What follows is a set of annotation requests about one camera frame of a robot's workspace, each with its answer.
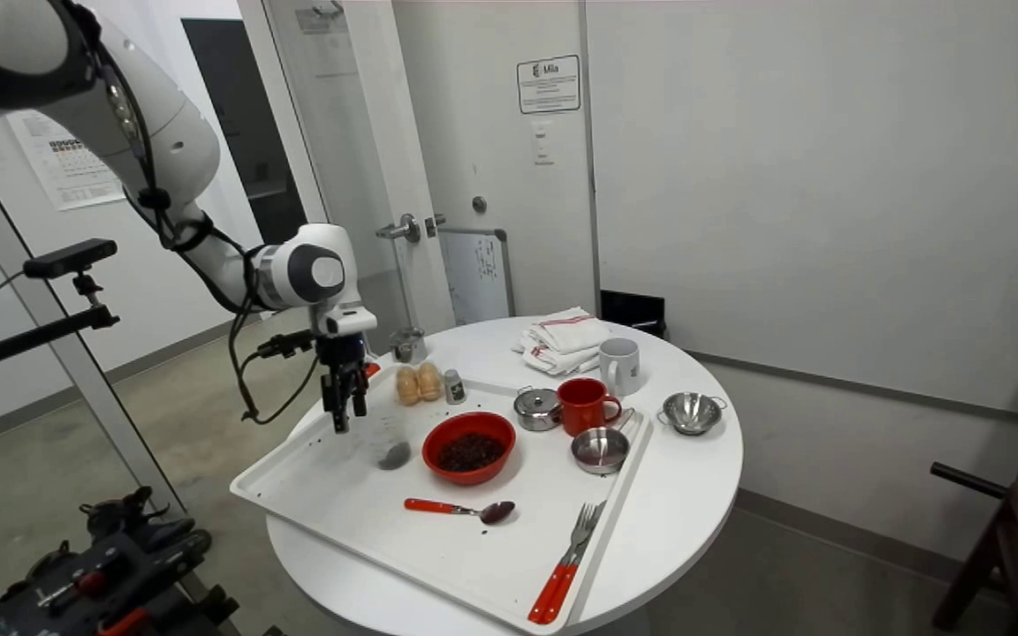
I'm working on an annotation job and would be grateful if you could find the white door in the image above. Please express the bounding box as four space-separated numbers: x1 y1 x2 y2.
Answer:
237 0 460 339

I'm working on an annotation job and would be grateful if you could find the white plastic tray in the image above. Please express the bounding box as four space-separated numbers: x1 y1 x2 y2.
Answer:
225 346 661 636

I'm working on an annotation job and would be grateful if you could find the white mug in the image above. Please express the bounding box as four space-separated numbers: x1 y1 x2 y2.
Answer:
593 335 642 399

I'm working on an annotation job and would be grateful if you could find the red plastic bowl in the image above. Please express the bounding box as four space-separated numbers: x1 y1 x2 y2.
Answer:
419 408 519 489

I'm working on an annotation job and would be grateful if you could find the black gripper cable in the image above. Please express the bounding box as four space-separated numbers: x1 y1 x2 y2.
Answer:
222 307 324 429

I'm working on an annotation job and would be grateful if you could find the white red-striped cloth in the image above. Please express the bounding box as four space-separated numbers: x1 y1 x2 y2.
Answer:
513 302 607 382

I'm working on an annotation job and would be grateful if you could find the clear plastic jug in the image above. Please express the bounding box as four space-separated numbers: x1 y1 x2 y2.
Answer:
368 392 422 478

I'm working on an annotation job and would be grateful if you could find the white paper poster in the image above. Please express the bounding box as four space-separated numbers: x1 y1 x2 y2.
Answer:
9 105 129 213

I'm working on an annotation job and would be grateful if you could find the bag of yellow buns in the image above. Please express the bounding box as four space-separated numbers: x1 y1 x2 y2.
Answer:
397 359 449 408

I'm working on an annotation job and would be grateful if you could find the white light switch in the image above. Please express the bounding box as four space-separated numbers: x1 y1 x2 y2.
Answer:
532 118 562 169

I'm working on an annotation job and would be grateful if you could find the red cup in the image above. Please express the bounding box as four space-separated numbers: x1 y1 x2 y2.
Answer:
556 373 629 439

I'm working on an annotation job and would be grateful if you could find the silver door lever handle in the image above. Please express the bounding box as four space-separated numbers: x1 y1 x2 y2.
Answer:
373 213 426 246

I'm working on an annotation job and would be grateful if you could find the black box by wall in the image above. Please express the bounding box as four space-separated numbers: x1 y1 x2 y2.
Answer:
598 287 668 341

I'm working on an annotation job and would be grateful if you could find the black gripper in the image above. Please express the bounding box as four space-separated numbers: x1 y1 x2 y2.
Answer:
316 332 373 439

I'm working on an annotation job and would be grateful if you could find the white wall sign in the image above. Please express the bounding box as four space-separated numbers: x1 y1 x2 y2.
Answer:
515 50 585 118

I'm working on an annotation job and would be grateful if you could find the red-handled bar clamp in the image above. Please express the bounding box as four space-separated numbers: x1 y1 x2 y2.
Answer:
0 526 202 620
96 579 241 636

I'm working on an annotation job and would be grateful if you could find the black tripod camera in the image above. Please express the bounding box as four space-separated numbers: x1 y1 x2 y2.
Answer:
23 237 119 283

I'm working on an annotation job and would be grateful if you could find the red-handled knife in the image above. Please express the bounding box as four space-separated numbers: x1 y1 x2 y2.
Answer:
522 496 607 628

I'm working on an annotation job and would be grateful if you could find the small lidded steel bowl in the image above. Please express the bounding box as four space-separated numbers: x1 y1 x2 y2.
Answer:
508 386 562 435

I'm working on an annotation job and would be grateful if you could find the red-handled metal spoon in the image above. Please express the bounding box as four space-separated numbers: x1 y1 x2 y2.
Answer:
401 493 519 531

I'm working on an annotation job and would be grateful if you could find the black power tool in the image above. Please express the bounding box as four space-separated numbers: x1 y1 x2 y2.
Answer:
79 488 219 559

